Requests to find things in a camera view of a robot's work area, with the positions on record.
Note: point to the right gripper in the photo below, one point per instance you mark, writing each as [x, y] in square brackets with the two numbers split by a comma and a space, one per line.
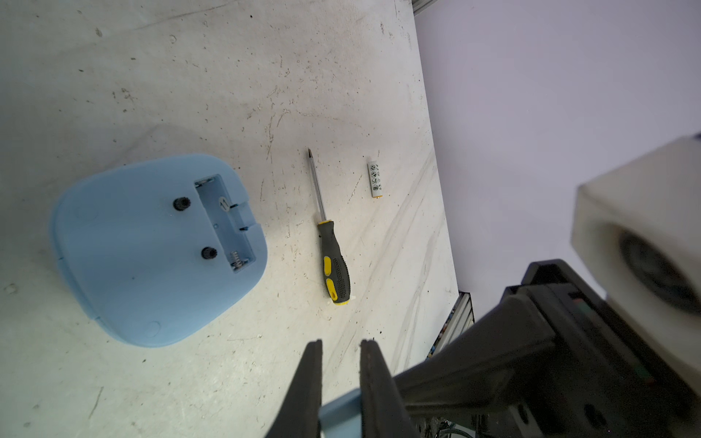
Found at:
[594, 376]

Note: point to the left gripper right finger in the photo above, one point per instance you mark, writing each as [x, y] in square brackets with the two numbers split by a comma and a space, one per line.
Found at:
[383, 412]

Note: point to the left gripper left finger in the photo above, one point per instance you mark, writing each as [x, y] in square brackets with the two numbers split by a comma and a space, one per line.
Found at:
[299, 413]

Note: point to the light blue battery cover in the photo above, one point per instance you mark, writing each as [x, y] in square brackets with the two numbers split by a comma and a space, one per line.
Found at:
[341, 418]

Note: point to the black yellow screwdriver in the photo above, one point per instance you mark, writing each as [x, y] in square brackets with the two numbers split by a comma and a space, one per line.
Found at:
[334, 268]

